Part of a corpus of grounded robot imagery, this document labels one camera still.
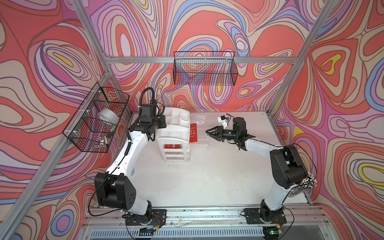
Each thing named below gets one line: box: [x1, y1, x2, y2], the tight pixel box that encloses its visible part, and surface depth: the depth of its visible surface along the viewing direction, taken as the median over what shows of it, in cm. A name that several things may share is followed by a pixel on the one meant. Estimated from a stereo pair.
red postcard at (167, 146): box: [163, 144, 182, 149], surface depth 93 cm
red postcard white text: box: [189, 123, 198, 143], surface depth 90 cm
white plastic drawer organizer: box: [157, 107, 191, 162], surface depth 85 cm
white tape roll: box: [98, 108, 120, 125], surface depth 76 cm
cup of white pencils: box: [299, 171, 318, 193], surface depth 69 cm
